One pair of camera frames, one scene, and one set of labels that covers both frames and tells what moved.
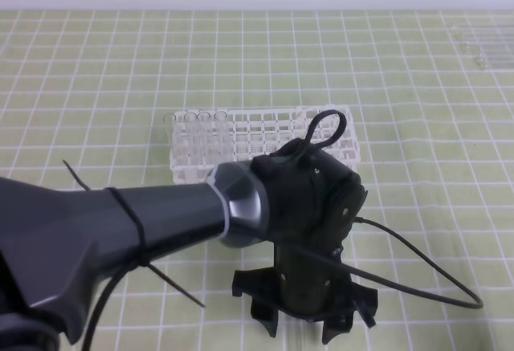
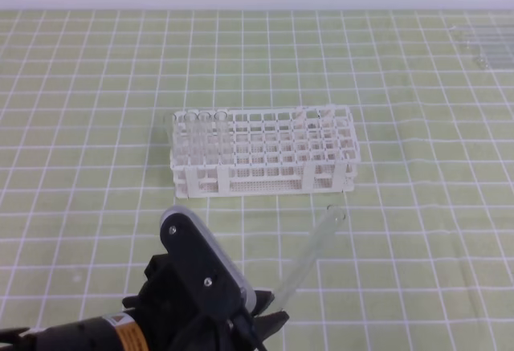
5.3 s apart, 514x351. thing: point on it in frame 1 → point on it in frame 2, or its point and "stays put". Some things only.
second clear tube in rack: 191,124 stays put
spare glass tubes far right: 491,49 stays put
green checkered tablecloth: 83,97 stays put
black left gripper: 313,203 → 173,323
